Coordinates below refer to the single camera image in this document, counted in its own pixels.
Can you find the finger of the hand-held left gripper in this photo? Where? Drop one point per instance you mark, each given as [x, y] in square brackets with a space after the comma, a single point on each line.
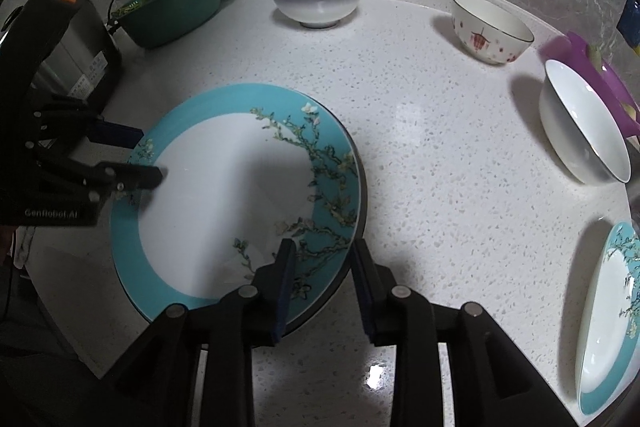
[117, 134]
[145, 177]

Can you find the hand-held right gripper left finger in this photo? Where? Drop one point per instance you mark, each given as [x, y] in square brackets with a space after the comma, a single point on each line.
[281, 292]

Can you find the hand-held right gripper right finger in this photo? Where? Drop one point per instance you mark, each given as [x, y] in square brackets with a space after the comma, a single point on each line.
[364, 297]

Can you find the large teal floral plate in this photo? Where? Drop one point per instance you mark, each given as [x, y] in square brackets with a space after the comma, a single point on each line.
[607, 322]
[200, 187]

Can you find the wide white bowl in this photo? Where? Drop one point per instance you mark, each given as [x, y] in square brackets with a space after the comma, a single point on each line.
[575, 122]

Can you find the red patterned white bowl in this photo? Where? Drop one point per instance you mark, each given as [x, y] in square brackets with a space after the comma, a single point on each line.
[482, 34]

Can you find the stainless steel appliance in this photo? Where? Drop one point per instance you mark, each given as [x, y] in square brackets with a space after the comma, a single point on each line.
[87, 52]

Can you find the dark green pot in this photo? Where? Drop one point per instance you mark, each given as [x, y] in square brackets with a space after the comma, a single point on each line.
[175, 19]

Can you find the green cucumber piece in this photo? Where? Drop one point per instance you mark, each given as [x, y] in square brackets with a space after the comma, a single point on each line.
[631, 112]
[596, 55]

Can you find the purple plastic bowl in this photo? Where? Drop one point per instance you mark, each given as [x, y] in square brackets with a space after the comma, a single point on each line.
[612, 82]

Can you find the blue and yellow packet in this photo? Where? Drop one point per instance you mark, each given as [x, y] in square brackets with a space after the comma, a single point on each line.
[631, 14]

